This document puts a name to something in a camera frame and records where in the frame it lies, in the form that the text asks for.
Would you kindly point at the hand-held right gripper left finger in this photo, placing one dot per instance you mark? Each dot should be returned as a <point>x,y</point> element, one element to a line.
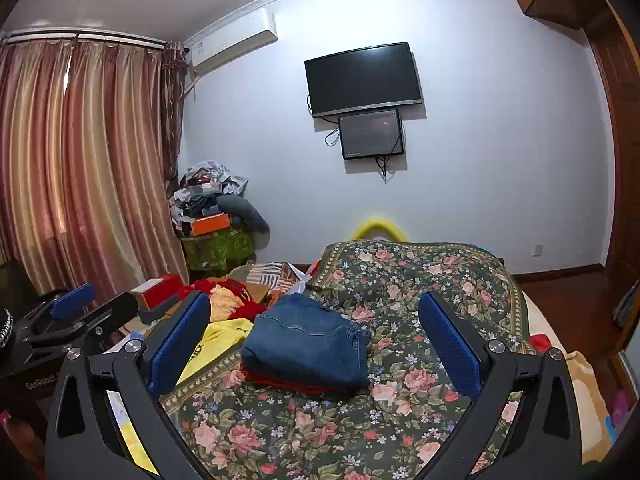
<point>180,345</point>

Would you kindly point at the pink cloth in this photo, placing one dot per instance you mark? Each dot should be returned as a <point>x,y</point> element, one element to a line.
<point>621,407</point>

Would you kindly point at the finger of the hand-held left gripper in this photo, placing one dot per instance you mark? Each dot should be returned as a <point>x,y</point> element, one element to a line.
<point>72,301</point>
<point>105,312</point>

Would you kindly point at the grey cloth bag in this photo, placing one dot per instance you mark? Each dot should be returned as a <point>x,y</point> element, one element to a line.
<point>628,305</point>

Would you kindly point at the black wall television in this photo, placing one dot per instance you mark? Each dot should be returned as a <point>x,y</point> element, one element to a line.
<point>362,77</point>

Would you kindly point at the white curtain rail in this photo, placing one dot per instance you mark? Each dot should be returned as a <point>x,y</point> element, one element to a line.
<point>85,35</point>

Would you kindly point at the small black monitor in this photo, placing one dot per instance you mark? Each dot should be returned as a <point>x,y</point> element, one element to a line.
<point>371,134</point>

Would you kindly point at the white wall socket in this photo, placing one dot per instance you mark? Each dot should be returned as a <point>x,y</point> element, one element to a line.
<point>537,249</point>

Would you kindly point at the green cloth covered table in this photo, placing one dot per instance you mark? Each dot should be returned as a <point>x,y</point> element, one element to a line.
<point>220,252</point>

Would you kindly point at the patterned cloth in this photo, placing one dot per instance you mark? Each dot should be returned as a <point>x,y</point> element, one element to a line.
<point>270,274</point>

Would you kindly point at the red folded garment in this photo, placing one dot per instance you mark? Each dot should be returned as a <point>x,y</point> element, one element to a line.
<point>280,381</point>

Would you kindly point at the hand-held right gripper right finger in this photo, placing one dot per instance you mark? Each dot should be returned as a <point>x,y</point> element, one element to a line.
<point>450,345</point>

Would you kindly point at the pink striped curtain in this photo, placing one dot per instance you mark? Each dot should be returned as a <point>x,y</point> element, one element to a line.
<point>85,160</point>

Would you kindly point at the white air conditioner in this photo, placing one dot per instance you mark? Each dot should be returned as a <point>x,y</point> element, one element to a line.
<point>230,42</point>

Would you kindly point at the red and white box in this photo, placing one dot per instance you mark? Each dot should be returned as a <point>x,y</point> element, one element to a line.
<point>160,294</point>

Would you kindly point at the yellow curved tube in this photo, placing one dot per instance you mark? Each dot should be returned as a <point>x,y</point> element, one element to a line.
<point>380,224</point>

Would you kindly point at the grey garment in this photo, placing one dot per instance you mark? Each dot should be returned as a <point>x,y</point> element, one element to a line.
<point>245,210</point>

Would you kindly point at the pile of clutter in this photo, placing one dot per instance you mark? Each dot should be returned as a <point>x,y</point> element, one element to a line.
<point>205,185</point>

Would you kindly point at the orange box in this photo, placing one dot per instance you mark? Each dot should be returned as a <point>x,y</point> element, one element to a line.
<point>210,224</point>

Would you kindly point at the beige plush blanket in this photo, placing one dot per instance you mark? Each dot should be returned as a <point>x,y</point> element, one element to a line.
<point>587,385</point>

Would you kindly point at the blue denim shirt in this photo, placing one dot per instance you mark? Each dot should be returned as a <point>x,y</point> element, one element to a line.
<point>305,340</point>

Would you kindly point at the cream bed sheet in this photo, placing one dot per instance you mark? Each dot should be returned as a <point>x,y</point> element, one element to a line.
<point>537,317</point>

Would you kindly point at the dark floral blanket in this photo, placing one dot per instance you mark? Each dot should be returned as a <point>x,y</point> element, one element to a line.
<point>350,435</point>

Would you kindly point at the red and yellow garment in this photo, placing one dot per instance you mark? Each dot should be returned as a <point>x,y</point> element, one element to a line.
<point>235,292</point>

